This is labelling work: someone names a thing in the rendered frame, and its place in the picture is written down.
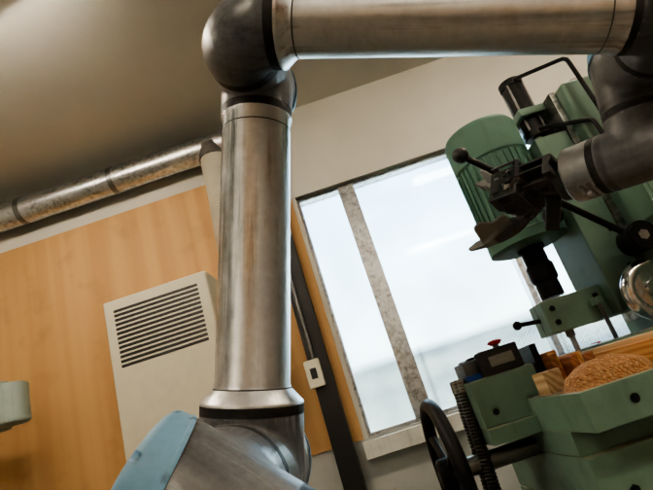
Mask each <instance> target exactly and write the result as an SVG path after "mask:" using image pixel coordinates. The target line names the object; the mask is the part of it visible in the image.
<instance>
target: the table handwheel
mask: <svg viewBox="0 0 653 490"><path fill-rule="evenodd" d="M420 417H421V423H422V428H423V432H424V436H425V440H426V443H427V447H428V450H429V454H430V458H431V461H432V464H433V467H434V470H435V473H436V476H437V478H438V481H439V484H440V487H441V489H442V490H478V487H477V484H476V481H475V479H474V477H475V476H476V475H478V474H481V473H483V470H482V467H481V463H480V462H479V461H480V460H479V459H478V456H477V454H475V455H472V456H469V457H465V454H464V451H463V448H462V446H461V444H460V442H459V439H458V437H457V435H456V433H455V431H454V429H453V427H452V425H451V423H450V422H449V420H448V418H447V416H446V415H445V413H444V412H443V410H442V409H441V407H440V406H439V405H438V404H437V403H436V402H435V401H434V400H431V399H426V400H423V401H422V402H421V405H420ZM435 428H436V429H435ZM436 430H437V431H438V433H439V435H440V438H441V440H442V442H443V444H444V447H445V449H446V451H447V455H446V454H445V452H444V451H443V449H442V448H441V446H440V444H439V441H438V437H437V433H436ZM488 451H489V454H490V455H491V457H490V458H492V462H493V465H494V469H498V468H501V467H504V466H507V465H510V464H513V463H516V462H519V461H522V460H526V459H529V458H531V457H534V456H537V455H539V449H538V446H537V444H536V442H535V440H534V439H533V438H532V437H525V438H522V439H519V440H516V441H513V442H510V443H507V444H505V445H502V446H499V447H496V448H493V449H490V450H488Z"/></svg>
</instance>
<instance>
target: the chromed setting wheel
mask: <svg viewBox="0 0 653 490"><path fill-rule="evenodd" d="M619 286H620V292H621V295H622V298H623V300H624V301H625V302H626V304H627V305H628V306H629V307H630V308H631V309H632V310H633V311H634V313H636V314H637V315H639V316H641V317H643V318H645V319H648V320H652V321H653V260H652V259H641V260H637V261H634V262H632V263H630V264H629V265H628V266H627V267H626V268H625V269H624V271H623V273H622V275H621V278H620V285H619Z"/></svg>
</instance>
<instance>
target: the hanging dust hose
mask: <svg viewBox="0 0 653 490"><path fill-rule="evenodd" d="M200 162H201V167H202V172H203V176H204V181H205V186H206V191H207V195H208V200H209V206H210V212H211V216H212V217H211V218H212V224H213V230H214V233H215V239H216V245H217V249H218V253H219V225H220V194H221V162H222V152H211V153H208V154H206V155H204V156H203V157H202V158H201V160H200Z"/></svg>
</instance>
